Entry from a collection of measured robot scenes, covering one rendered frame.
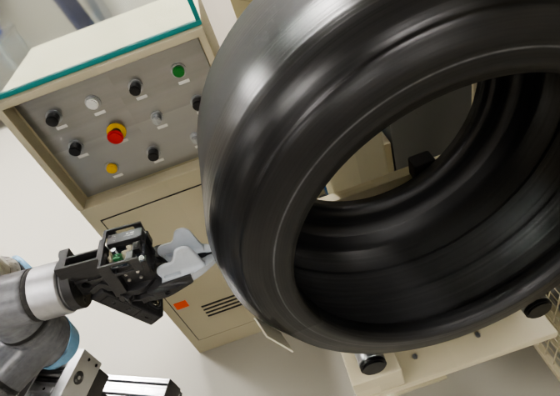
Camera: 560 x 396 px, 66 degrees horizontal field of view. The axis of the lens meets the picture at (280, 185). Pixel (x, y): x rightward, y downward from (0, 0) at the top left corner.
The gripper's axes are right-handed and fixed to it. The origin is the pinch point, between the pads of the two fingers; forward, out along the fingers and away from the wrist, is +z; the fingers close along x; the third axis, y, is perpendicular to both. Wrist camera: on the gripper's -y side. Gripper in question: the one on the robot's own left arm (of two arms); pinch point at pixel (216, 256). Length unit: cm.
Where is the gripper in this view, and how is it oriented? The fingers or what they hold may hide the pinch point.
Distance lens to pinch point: 63.1
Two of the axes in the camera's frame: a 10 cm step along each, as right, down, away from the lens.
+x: -1.9, -6.0, 7.7
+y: -1.7, -7.6, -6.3
